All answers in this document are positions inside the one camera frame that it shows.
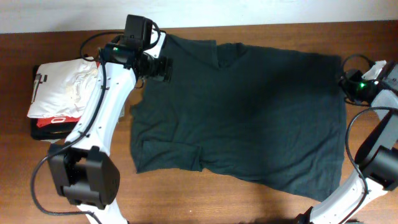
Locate dark green t-shirt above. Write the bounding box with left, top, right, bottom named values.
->
left=131, top=35, right=346, bottom=201

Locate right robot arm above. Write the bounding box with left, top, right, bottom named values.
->
left=294, top=60, right=397, bottom=224

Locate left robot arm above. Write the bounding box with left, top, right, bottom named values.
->
left=47, top=43, right=171, bottom=223

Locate white folded t-shirt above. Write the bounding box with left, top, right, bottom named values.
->
left=27, top=58, right=100, bottom=119

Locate black folded garment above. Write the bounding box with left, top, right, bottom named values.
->
left=30, top=63, right=78, bottom=141

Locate red folded t-shirt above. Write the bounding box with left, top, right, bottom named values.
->
left=36, top=60, right=101, bottom=128

